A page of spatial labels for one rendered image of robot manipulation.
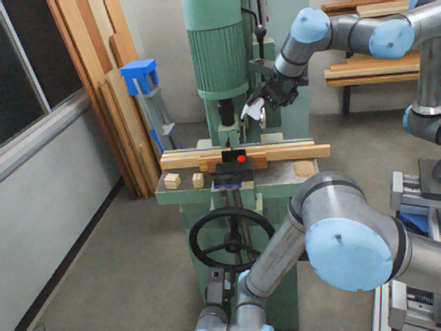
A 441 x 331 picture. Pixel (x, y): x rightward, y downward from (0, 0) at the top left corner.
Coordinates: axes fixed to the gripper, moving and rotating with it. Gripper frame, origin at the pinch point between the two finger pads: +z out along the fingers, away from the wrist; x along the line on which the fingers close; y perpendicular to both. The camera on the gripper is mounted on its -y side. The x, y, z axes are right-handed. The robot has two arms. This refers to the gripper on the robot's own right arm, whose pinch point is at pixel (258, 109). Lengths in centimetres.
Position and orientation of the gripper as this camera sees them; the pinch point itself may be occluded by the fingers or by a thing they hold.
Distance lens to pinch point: 103.9
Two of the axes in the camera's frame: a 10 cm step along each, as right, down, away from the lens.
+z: -2.2, 4.6, 8.6
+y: 5.5, 7.9, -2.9
